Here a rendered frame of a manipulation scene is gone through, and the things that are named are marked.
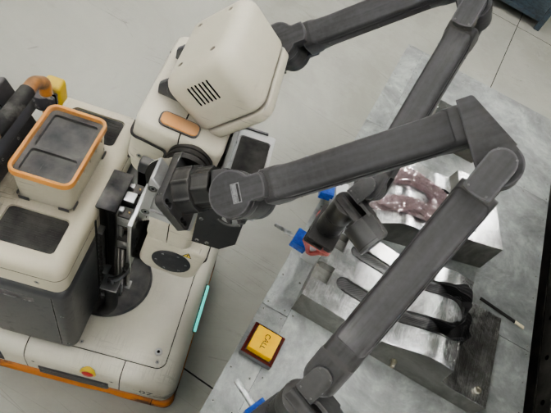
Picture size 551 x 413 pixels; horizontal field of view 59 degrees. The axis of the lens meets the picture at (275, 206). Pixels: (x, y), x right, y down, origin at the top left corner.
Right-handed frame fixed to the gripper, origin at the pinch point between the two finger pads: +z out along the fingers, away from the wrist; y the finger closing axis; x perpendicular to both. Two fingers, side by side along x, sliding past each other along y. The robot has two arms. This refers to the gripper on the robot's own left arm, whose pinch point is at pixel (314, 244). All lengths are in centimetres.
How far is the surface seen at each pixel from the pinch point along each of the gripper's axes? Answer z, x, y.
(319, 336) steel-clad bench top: 13.4, -13.3, -13.1
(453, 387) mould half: 5.6, -45.2, -9.3
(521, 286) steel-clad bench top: 13, -62, 35
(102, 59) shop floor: 110, 139, 101
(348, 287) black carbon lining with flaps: 5.9, -13.1, -1.3
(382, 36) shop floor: 111, 18, 259
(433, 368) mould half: 2.2, -37.6, -9.8
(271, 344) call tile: 9.7, -3.6, -22.7
